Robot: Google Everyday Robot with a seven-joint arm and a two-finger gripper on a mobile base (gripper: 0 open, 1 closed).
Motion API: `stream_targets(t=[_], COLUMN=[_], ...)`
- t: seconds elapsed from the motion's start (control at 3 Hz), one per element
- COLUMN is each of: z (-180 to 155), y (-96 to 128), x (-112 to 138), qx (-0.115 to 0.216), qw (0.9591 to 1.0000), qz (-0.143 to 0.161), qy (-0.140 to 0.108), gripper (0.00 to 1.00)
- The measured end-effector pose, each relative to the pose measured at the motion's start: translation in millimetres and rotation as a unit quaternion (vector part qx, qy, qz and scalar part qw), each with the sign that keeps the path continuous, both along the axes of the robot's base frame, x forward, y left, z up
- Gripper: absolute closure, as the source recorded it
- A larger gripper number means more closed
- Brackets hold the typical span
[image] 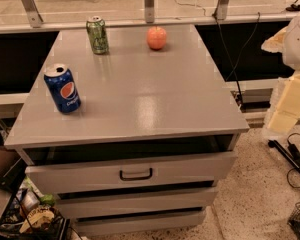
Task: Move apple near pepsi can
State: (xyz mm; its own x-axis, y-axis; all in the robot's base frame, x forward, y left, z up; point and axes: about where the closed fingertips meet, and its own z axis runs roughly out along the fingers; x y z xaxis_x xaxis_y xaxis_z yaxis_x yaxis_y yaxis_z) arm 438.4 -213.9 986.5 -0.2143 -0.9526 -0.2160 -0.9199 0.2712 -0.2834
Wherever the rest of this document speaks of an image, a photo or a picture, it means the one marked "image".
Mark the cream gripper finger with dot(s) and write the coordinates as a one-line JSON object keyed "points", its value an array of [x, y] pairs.
{"points": [[275, 43]]}

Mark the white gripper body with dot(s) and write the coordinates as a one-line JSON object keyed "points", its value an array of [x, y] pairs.
{"points": [[299, 44]]}

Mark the red orange apple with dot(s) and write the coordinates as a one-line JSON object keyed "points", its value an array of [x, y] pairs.
{"points": [[156, 37]]}

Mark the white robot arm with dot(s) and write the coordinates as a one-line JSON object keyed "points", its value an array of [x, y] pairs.
{"points": [[291, 48]]}

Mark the green soda can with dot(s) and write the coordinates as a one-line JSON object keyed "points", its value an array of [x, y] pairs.
{"points": [[97, 34]]}

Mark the blue pepsi can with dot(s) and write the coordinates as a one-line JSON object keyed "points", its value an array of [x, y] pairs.
{"points": [[61, 85]]}

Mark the black sandal on floor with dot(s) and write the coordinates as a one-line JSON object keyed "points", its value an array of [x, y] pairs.
{"points": [[295, 6]]}

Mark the grey drawer cabinet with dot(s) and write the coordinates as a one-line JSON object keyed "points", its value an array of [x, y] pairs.
{"points": [[168, 110]]}

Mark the black bin with clutter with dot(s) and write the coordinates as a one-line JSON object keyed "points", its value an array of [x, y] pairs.
{"points": [[32, 215]]}

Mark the brown round container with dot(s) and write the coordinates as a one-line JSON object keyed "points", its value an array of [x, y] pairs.
{"points": [[0, 152]]}

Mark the right metal rail bracket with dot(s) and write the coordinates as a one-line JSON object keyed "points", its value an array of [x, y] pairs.
{"points": [[220, 12]]}

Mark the metal rail bracket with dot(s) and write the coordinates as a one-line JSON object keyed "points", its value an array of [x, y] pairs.
{"points": [[33, 15], [149, 11], [220, 12]]}

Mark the middle metal rail bracket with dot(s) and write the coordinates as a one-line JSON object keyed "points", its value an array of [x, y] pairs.
{"points": [[149, 11]]}

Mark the black top drawer handle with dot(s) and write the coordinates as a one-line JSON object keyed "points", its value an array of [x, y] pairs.
{"points": [[135, 176]]}

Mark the left metal rail bracket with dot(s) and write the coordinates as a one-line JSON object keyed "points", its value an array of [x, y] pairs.
{"points": [[33, 15]]}

